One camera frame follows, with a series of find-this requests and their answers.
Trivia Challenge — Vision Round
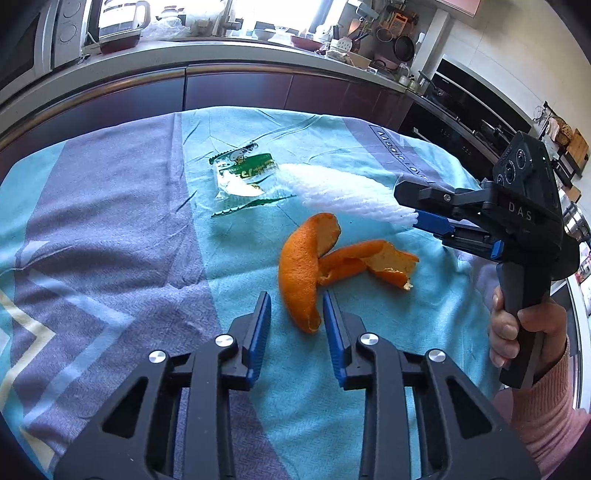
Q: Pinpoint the crumpled dish rag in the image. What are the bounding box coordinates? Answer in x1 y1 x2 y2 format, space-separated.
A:
328 48 372 70

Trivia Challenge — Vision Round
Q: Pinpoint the dark kitchen base cabinet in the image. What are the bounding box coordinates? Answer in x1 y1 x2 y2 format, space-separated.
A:
0 65 416 162

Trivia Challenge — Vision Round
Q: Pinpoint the person's right hand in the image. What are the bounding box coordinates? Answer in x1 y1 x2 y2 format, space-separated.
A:
488 286 570 376

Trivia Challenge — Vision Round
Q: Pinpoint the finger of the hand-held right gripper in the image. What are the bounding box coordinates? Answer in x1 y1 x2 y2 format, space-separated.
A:
394 181 497 220
413 210 504 260

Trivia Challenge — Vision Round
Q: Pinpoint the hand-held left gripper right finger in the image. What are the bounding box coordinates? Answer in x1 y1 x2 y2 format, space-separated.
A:
323 291 541 480

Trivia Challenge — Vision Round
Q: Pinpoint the steel kitchen faucet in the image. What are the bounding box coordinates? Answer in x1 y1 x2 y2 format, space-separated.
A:
222 0 243 33

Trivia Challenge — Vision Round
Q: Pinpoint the glass electric kettle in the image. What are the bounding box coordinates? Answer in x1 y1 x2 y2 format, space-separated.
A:
98 0 151 40

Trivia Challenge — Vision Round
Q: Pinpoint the black built-in oven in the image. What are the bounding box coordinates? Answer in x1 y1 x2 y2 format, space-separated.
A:
399 55 532 185

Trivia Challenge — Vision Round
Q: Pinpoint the clear green printed wrapper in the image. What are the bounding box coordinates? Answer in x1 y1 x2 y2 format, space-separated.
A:
210 143 296 217

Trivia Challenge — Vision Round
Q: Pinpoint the dark lidded food container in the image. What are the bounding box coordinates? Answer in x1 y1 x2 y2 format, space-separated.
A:
99 30 141 55

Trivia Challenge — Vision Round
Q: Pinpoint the small orange peel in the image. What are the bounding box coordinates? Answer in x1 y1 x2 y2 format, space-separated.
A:
318 240 420 291

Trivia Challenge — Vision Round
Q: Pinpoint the large orange peel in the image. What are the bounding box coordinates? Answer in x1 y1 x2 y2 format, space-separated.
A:
279 213 342 334

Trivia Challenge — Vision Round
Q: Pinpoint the teal and grey tablecloth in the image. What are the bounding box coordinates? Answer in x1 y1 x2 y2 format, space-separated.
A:
0 106 504 480

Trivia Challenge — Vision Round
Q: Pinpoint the white microwave oven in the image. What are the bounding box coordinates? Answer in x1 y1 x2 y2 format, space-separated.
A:
0 0 100 88

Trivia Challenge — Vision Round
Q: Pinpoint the white foam fruit net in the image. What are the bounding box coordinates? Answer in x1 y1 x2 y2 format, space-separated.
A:
281 162 419 229

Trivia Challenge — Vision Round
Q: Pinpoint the clear plastic bag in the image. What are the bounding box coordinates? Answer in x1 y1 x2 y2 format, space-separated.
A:
148 7 218 40

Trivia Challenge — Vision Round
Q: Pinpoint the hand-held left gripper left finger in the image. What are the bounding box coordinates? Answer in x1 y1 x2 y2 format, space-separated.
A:
53 292 272 480

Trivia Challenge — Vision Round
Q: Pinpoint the stainless steel pot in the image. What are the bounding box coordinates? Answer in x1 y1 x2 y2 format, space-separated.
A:
561 203 585 241

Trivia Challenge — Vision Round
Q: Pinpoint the person's right forearm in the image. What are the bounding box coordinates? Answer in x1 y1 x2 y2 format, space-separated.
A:
510 339 591 480

